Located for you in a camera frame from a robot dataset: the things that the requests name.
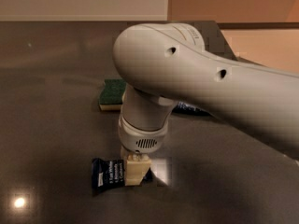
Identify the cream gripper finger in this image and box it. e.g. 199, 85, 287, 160
121, 147, 151, 186

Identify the dark blue rxbar wrapper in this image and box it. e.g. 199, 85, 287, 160
92, 158, 152, 192

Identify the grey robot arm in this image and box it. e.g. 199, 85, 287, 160
113, 23, 299, 186

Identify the blue chip bag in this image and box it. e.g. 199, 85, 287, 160
173, 102, 209, 116

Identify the green and yellow sponge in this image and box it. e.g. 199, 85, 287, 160
98, 79, 126, 111

